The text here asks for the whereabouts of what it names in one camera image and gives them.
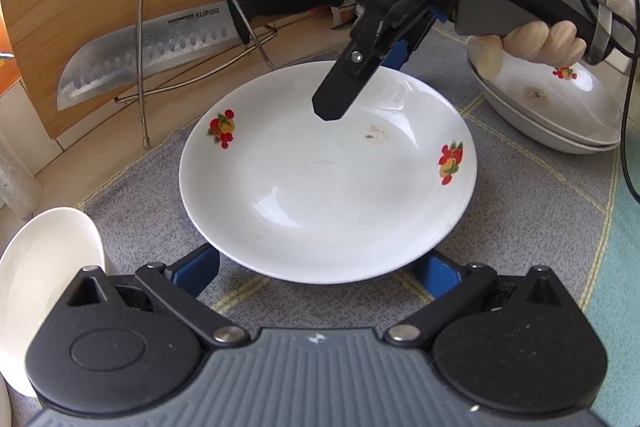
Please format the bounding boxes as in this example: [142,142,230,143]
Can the metal wire rack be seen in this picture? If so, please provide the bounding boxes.
[115,0,278,150]

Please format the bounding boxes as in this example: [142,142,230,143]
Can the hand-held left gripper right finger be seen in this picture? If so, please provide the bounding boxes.
[382,252,576,350]

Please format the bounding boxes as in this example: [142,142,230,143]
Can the black cable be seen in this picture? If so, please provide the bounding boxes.
[527,0,640,208]

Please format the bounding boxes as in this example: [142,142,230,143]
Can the clear plastic wrap roll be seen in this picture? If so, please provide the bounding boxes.
[0,127,45,220]

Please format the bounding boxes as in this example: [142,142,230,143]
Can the person's right hand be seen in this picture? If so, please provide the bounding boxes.
[467,0,588,78]

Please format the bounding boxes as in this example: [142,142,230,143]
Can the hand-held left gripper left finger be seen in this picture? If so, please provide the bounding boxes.
[60,243,251,350]

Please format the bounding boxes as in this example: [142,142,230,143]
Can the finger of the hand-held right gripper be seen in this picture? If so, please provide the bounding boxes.
[312,36,396,122]
[382,14,432,70]

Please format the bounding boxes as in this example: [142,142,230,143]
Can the grey and teal checked towel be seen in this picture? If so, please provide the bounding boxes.
[7,24,640,427]

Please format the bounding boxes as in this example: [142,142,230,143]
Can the white bowl with pink flowers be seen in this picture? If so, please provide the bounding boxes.
[0,207,107,400]

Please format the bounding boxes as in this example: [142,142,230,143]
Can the black-handled kitchen knife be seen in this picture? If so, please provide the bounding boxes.
[56,0,346,112]

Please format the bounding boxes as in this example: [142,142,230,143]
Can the white fruit-print plate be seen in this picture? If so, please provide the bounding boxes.
[472,72,621,155]
[179,61,478,285]
[465,34,623,145]

